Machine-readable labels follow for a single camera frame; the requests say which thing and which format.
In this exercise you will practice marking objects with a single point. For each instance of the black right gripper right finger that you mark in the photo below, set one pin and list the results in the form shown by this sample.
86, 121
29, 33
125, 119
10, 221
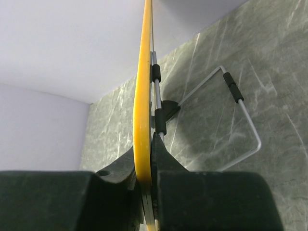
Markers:
209, 200

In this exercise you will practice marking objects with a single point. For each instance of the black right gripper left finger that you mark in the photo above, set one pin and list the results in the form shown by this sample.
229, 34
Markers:
106, 200

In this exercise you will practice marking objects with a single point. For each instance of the yellow framed whiteboard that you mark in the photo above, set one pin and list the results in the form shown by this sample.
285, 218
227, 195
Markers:
141, 119

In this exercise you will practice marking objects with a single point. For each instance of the wire whiteboard stand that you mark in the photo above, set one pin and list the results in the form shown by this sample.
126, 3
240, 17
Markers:
164, 110

